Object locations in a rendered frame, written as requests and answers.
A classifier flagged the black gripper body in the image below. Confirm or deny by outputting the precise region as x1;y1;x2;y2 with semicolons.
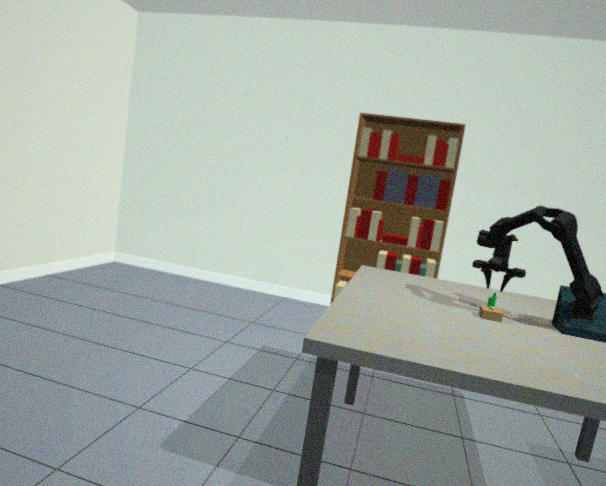
472;249;526;278

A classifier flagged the tan square block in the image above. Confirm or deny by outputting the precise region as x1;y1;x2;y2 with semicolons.
479;305;504;322

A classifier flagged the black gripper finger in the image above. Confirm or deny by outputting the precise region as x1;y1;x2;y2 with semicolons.
481;270;492;289
500;275;516;291

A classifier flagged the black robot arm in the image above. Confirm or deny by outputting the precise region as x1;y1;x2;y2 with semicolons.
477;206;605;320

